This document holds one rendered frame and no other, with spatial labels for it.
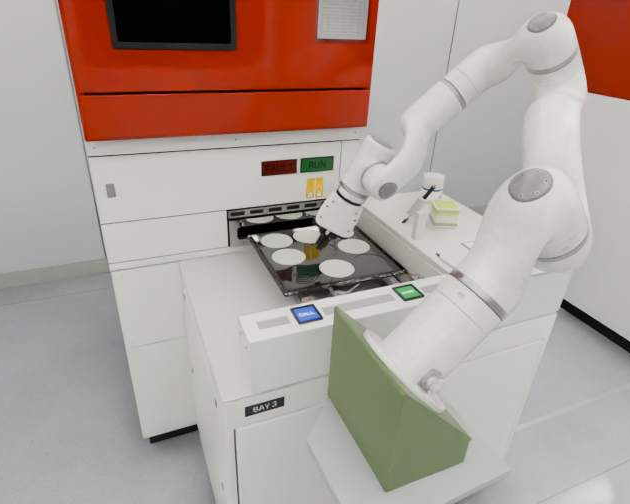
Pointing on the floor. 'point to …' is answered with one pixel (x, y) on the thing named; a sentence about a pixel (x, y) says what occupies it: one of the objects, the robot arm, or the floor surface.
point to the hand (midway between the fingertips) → (322, 242)
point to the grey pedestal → (459, 475)
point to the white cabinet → (283, 493)
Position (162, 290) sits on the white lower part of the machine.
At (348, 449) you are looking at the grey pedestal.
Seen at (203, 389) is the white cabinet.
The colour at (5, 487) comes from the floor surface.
